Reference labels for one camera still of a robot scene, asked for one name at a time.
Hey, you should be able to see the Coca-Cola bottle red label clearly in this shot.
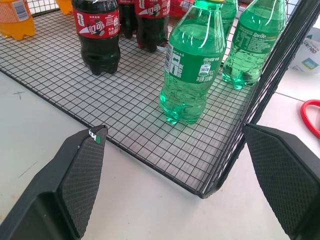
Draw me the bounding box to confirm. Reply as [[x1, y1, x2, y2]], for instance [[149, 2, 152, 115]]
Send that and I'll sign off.
[[72, 0, 121, 76], [117, 0, 138, 40], [134, 0, 171, 53]]

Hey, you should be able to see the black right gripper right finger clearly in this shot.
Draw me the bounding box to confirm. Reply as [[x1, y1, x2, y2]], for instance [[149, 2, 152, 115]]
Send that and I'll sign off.
[[241, 123, 320, 240]]

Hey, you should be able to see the red snack package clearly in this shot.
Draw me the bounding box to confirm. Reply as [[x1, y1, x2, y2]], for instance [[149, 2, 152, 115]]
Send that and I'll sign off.
[[168, 0, 198, 20]]

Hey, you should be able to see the white printed package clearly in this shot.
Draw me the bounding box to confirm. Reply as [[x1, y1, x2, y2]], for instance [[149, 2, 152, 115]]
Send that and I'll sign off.
[[289, 26, 320, 73]]

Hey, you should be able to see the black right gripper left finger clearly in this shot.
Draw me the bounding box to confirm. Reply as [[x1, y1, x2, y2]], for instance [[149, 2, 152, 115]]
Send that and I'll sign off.
[[0, 124, 108, 240]]

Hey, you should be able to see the black wire mesh rack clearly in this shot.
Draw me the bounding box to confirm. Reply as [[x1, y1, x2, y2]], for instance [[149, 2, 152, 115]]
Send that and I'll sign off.
[[0, 0, 320, 200]]

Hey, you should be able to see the red scissors handle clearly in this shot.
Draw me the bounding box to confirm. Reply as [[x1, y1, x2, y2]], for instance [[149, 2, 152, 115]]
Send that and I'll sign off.
[[300, 99, 320, 140]]

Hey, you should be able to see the green Sprite bottle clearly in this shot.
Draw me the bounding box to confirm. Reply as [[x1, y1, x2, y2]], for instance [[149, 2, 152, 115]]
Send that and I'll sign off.
[[221, 0, 287, 90], [219, 0, 239, 38], [159, 0, 227, 126]]

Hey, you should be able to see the orange soda bottle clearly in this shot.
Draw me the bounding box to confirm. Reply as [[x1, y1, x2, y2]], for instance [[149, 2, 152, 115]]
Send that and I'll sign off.
[[55, 0, 75, 15], [0, 0, 36, 41]]

